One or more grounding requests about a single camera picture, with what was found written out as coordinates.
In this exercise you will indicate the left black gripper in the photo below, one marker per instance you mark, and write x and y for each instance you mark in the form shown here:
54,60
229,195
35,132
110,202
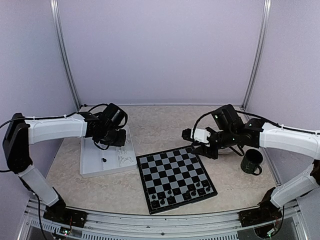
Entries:
120,142

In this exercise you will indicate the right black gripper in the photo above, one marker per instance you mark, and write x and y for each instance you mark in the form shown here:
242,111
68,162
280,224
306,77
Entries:
202,149

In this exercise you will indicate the black pawn edge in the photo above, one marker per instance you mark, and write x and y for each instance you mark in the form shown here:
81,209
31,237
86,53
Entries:
205,182

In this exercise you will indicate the white plastic tray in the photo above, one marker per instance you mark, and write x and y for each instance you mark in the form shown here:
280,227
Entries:
91,164

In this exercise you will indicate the black white chessboard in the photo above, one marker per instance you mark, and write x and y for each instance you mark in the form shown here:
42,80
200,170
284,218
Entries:
169,170

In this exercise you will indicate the black king piece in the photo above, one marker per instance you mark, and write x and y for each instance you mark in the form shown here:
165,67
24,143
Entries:
186,195

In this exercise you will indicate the black chess bishop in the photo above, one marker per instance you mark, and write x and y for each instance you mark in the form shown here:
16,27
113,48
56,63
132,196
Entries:
170,199

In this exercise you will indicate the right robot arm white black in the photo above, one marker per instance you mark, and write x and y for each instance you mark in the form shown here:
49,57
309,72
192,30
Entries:
260,132

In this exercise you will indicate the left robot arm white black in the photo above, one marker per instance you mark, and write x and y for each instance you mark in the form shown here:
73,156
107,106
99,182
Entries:
104,128

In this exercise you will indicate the pile of white chess pieces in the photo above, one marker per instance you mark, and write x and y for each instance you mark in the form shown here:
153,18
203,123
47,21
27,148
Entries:
125,154

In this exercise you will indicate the grey spiral collapsible bowl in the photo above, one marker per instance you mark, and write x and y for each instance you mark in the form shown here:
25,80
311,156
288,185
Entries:
226,151

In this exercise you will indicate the dark green mug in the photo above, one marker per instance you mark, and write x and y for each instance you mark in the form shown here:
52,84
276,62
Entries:
251,162

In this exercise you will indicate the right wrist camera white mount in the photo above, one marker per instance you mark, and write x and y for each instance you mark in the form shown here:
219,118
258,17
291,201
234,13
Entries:
200,136

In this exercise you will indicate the aluminium front frame rail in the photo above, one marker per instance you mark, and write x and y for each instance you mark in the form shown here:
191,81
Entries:
101,225

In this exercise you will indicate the left aluminium corner post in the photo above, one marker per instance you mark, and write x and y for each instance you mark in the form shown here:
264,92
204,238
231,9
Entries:
63,52

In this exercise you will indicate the aluminium corner post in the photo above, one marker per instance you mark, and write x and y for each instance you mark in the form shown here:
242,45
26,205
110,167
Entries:
63,52
258,53

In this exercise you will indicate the right aluminium corner post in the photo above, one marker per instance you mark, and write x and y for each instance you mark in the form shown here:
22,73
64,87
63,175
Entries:
258,53

